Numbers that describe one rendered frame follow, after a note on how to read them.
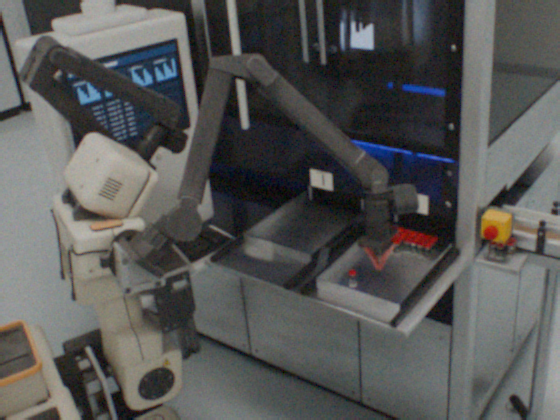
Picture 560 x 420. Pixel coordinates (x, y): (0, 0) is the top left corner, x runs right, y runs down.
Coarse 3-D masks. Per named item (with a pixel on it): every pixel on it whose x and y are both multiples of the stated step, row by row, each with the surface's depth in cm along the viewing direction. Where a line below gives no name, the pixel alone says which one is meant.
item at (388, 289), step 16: (352, 256) 198; (368, 256) 197; (400, 256) 196; (416, 256) 195; (432, 256) 195; (336, 272) 191; (368, 272) 190; (384, 272) 189; (400, 272) 189; (416, 272) 188; (320, 288) 184; (336, 288) 180; (352, 288) 183; (368, 288) 183; (384, 288) 182; (400, 288) 182; (416, 288) 178; (368, 304) 176; (384, 304) 173; (400, 304) 170
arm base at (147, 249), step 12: (144, 228) 148; (120, 240) 148; (132, 240) 146; (144, 240) 144; (156, 240) 145; (168, 240) 146; (132, 252) 142; (144, 252) 143; (156, 252) 144; (144, 264) 142; (156, 264) 146; (156, 276) 144
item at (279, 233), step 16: (304, 192) 231; (288, 208) 225; (304, 208) 227; (320, 208) 226; (336, 208) 225; (256, 224) 212; (272, 224) 218; (288, 224) 217; (304, 224) 217; (320, 224) 216; (336, 224) 216; (352, 224) 211; (256, 240) 205; (272, 240) 209; (288, 240) 208; (304, 240) 208; (320, 240) 207; (288, 256) 200; (304, 256) 195
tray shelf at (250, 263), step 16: (400, 224) 213; (352, 240) 206; (448, 240) 203; (208, 256) 202; (224, 256) 202; (240, 256) 202; (256, 256) 201; (272, 256) 201; (336, 256) 199; (464, 256) 194; (240, 272) 194; (256, 272) 193; (272, 272) 193; (288, 272) 192; (448, 272) 188; (272, 288) 188; (432, 288) 181; (320, 304) 179; (336, 304) 177; (352, 304) 177; (416, 304) 175; (432, 304) 177; (368, 320) 171; (384, 320) 170; (416, 320) 169
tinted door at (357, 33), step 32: (352, 0) 182; (384, 0) 176; (416, 0) 171; (352, 32) 186; (384, 32) 180; (416, 32) 175; (352, 64) 190; (384, 64) 184; (416, 64) 179; (352, 96) 195; (384, 96) 189; (416, 96) 183; (352, 128) 200; (384, 128) 193; (416, 128) 187
